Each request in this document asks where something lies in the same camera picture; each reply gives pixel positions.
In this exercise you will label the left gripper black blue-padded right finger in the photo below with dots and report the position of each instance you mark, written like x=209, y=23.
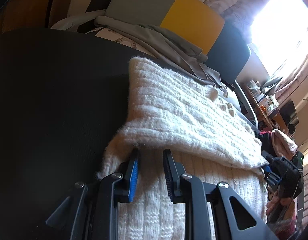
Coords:
x=232, y=216

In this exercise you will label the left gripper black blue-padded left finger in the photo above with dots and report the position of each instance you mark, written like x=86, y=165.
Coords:
x=89, y=211

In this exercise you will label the white knitted sweater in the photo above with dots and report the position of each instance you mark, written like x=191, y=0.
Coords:
x=167, y=110

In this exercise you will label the right hand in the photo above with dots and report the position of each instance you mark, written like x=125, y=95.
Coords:
x=280, y=210

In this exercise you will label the pink knit cloth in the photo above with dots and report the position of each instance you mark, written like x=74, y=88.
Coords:
x=277, y=143

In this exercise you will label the wooden shelf with clutter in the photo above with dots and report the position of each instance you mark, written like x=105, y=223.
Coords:
x=270, y=114

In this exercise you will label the grey yellow navy cushion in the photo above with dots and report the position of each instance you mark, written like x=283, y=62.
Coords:
x=220, y=43

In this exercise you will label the grey cloth garment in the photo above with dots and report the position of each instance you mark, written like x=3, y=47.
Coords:
x=168, y=47

